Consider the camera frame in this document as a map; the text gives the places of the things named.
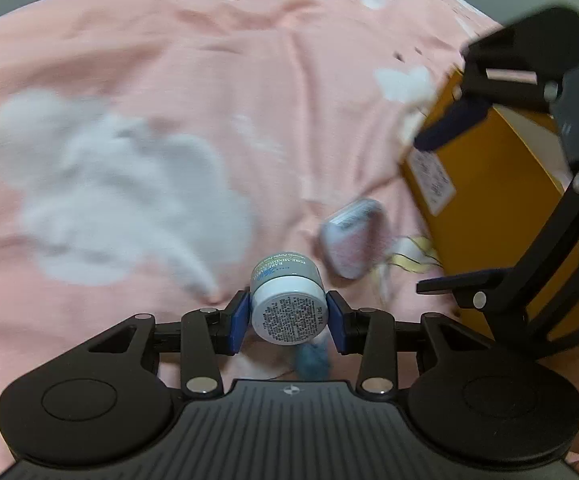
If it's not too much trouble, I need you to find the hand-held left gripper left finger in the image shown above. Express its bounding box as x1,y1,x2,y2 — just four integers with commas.
72,289,251,397

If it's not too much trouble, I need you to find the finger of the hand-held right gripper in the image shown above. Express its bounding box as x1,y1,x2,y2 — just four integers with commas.
413,4,579,153
416,167,579,333

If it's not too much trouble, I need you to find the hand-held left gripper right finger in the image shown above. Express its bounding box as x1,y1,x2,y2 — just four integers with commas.
325,290,500,396

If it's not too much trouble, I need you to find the white and grey cream jar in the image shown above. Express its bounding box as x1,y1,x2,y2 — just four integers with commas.
249,251,329,346

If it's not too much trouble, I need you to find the orange cardboard box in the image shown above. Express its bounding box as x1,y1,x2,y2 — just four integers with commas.
400,67,579,356

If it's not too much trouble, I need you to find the pink rounded tin case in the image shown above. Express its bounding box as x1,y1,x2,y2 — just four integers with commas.
321,198,391,280

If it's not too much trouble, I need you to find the pink printed blanket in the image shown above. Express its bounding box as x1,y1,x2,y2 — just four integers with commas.
0,0,579,466

